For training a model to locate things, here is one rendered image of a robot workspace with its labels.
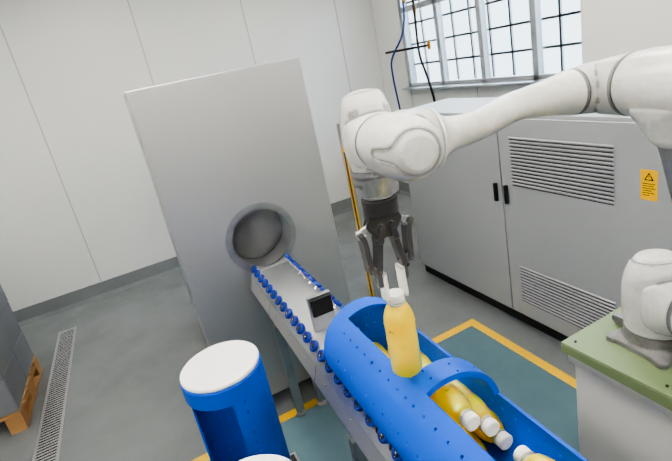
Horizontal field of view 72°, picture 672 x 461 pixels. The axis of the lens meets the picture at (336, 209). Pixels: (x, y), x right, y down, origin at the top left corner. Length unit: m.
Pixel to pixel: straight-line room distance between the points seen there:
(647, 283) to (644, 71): 0.60
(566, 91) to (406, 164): 0.49
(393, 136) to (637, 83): 0.52
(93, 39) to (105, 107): 0.66
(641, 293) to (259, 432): 1.26
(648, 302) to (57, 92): 5.11
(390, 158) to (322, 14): 5.40
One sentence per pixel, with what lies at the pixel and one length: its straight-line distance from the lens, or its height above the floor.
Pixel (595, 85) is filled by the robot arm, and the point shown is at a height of 1.80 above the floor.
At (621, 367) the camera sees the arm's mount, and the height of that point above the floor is 1.04.
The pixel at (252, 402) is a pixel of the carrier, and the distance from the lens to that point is 1.73.
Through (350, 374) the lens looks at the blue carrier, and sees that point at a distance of 1.36.
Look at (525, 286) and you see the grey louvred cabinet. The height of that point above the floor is 0.33.
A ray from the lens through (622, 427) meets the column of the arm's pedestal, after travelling 1.67.
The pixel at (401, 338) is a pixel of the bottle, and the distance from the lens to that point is 1.07.
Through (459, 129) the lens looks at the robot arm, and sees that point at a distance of 0.81.
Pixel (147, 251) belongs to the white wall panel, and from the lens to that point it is 5.70.
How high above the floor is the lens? 1.96
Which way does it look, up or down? 18 degrees down
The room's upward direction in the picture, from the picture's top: 12 degrees counter-clockwise
